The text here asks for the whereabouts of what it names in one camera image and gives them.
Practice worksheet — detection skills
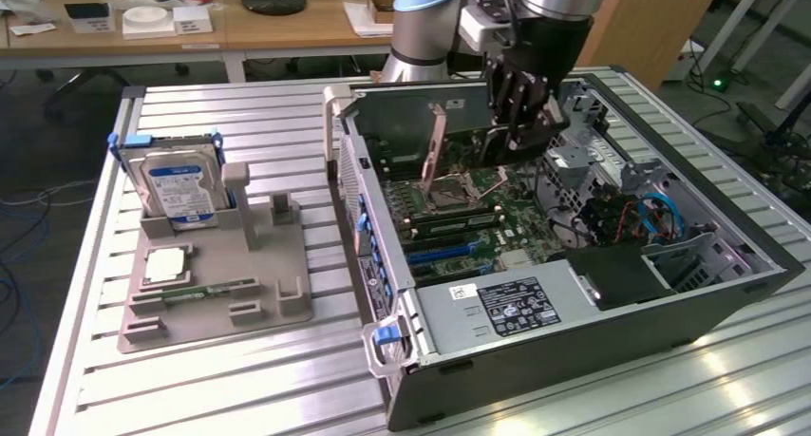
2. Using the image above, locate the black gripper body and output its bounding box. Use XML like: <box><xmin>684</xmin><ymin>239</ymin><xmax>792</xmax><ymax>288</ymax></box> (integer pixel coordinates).
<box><xmin>501</xmin><ymin>13</ymin><xmax>596</xmax><ymax>85</ymax></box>

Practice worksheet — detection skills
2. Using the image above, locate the graphics card with metal bracket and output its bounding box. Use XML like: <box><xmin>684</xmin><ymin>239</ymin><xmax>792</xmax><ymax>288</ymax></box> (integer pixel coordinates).
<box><xmin>419</xmin><ymin>102</ymin><xmax>549</xmax><ymax>197</ymax></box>

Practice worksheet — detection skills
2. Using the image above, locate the silver disk bay cage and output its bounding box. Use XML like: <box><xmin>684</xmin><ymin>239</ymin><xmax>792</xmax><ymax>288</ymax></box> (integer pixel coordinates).
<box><xmin>536</xmin><ymin>119</ymin><xmax>636</xmax><ymax>205</ymax></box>

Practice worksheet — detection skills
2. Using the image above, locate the wooden cabinet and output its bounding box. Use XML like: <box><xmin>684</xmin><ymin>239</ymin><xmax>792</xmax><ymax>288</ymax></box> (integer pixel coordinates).
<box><xmin>572</xmin><ymin>0</ymin><xmax>728</xmax><ymax>91</ymax></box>

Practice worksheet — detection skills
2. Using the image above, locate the metal socket cover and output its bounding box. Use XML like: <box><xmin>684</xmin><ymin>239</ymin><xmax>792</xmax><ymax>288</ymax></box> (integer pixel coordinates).
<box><xmin>471</xmin><ymin>164</ymin><xmax>511</xmax><ymax>200</ymax></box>

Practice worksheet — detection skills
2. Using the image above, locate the CPU socket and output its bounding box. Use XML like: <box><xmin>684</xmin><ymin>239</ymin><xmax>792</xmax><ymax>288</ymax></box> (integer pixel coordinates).
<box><xmin>424</xmin><ymin>175</ymin><xmax>475</xmax><ymax>213</ymax></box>

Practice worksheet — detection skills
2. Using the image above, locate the black installed RAM stick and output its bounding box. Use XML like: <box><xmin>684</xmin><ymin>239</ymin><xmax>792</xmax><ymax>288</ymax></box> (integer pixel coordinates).
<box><xmin>409</xmin><ymin>206</ymin><xmax>503</xmax><ymax>241</ymax></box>

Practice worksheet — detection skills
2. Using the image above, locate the green motherboard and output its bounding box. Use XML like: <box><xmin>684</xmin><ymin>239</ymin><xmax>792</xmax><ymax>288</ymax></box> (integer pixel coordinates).
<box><xmin>379</xmin><ymin>162</ymin><xmax>560</xmax><ymax>286</ymax></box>

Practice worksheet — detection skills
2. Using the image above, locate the white paper stack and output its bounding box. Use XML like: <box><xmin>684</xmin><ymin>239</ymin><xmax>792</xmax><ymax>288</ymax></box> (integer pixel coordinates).
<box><xmin>341</xmin><ymin>0</ymin><xmax>395</xmax><ymax>39</ymax></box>

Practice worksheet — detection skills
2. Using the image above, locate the blue expansion slot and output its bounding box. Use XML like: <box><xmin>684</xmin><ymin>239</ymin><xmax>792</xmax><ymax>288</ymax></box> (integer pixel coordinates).
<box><xmin>403</xmin><ymin>242</ymin><xmax>488</xmax><ymax>267</ymax></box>

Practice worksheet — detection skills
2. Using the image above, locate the black plastic air shroud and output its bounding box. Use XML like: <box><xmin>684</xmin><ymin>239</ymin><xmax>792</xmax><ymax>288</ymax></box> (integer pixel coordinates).
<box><xmin>565</xmin><ymin>243</ymin><xmax>677</xmax><ymax>313</ymax></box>

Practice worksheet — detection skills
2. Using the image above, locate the grey power supply unit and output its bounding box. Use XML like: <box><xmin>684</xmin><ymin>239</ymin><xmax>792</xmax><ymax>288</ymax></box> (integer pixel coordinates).
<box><xmin>403</xmin><ymin>259</ymin><xmax>601</xmax><ymax>357</ymax></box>

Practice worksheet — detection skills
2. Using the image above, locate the black round lamp base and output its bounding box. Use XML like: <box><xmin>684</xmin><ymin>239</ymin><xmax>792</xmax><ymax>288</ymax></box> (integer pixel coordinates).
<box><xmin>240</xmin><ymin>0</ymin><xmax>309</xmax><ymax>17</ymax></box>

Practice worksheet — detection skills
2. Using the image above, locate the open black PC case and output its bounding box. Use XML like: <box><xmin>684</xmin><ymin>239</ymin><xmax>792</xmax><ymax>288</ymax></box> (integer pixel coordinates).
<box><xmin>321</xmin><ymin>72</ymin><xmax>805</xmax><ymax>432</ymax></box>

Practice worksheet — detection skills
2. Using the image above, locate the small plain white box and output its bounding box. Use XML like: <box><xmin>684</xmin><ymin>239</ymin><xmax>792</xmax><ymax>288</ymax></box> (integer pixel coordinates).
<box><xmin>170</xmin><ymin>5</ymin><xmax>216</xmax><ymax>36</ymax></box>

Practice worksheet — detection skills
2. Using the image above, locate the hard disk with blue caddy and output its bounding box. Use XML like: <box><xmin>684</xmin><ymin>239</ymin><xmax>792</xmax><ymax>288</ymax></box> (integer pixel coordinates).
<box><xmin>105</xmin><ymin>129</ymin><xmax>237</xmax><ymax>232</ymax></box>

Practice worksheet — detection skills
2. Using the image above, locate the grey plastic parts rack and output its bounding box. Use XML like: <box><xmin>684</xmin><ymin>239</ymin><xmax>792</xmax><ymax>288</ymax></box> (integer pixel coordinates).
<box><xmin>116</xmin><ymin>161</ymin><xmax>317</xmax><ymax>355</ymax></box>

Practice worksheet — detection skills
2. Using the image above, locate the white box with round insert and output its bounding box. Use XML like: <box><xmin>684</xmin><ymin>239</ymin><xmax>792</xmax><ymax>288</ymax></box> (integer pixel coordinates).
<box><xmin>118</xmin><ymin>6</ymin><xmax>177</xmax><ymax>42</ymax></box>

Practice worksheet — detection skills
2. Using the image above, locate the green RAM stick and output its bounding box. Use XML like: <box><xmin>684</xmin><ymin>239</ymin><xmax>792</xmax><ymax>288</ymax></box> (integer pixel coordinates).
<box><xmin>134</xmin><ymin>276</ymin><xmax>261</xmax><ymax>303</ymax></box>

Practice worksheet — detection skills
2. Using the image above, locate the silver CPU chip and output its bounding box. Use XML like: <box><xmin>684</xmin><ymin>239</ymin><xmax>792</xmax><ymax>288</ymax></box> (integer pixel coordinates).
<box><xmin>141</xmin><ymin>249</ymin><xmax>190</xmax><ymax>284</ymax></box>

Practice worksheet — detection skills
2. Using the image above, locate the white box with black top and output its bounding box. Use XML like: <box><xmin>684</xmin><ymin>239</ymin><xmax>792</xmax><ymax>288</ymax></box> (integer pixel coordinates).
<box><xmin>62</xmin><ymin>2</ymin><xmax>116</xmax><ymax>35</ymax></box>

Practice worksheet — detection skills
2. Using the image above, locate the black office chair base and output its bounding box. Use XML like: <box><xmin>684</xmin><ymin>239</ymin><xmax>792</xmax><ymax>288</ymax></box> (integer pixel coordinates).
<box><xmin>36</xmin><ymin>66</ymin><xmax>132</xmax><ymax>121</ymax></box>

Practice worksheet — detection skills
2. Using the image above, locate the long wooden desk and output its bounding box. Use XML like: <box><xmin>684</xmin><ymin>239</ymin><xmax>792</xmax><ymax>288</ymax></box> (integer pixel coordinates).
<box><xmin>0</xmin><ymin>0</ymin><xmax>571</xmax><ymax>71</ymax></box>

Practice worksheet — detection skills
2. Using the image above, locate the white paper label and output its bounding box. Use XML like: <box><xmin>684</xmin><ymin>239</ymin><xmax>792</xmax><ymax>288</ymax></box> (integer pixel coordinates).
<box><xmin>8</xmin><ymin>22</ymin><xmax>60</xmax><ymax>37</ymax></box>

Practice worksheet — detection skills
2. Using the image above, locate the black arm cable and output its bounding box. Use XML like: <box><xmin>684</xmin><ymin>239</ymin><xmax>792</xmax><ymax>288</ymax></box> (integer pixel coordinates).
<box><xmin>471</xmin><ymin>0</ymin><xmax>528</xmax><ymax>52</ymax></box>

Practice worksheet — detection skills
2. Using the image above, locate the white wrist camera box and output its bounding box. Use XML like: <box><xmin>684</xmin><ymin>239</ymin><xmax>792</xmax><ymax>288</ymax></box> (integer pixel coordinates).
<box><xmin>457</xmin><ymin>5</ymin><xmax>516</xmax><ymax>53</ymax></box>

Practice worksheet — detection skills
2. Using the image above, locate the white desk frame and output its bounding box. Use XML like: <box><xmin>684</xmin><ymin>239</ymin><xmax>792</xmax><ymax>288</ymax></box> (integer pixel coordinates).
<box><xmin>688</xmin><ymin>0</ymin><xmax>811</xmax><ymax>110</ymax></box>

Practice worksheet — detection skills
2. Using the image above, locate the blue disk wire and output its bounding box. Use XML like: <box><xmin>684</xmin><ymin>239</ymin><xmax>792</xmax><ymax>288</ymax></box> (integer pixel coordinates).
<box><xmin>635</xmin><ymin>192</ymin><xmax>687</xmax><ymax>241</ymax></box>

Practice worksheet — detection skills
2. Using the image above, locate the blue floor cable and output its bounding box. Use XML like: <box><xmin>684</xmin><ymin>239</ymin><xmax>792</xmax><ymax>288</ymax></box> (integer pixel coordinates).
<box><xmin>0</xmin><ymin>181</ymin><xmax>56</xmax><ymax>392</ymax></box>

